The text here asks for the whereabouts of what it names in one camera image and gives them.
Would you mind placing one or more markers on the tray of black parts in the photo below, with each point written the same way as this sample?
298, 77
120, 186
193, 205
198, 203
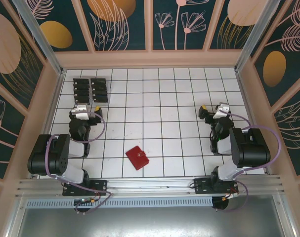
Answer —
100, 104

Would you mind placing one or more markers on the black credit card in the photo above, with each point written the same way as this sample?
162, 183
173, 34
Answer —
99, 87
100, 99
98, 81
82, 99
81, 93
99, 93
81, 87
81, 81

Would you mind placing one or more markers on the red leather card holder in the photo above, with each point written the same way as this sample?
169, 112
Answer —
137, 158

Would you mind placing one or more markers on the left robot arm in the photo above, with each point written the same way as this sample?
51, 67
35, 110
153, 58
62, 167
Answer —
41, 158

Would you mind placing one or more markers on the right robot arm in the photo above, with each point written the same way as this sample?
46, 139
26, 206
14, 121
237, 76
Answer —
251, 148

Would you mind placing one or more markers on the grey metal sheet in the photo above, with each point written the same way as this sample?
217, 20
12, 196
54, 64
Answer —
149, 222

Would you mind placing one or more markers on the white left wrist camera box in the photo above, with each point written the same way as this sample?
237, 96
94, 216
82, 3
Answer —
81, 111

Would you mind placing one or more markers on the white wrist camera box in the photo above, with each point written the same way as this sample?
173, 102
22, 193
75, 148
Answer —
81, 111
221, 110

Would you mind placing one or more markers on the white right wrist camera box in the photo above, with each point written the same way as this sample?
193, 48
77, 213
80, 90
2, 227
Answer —
221, 110

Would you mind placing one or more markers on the aluminium profile rail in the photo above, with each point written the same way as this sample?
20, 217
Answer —
149, 185

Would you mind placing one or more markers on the aluminium frame post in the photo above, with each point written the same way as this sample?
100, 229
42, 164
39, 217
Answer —
254, 37
44, 39

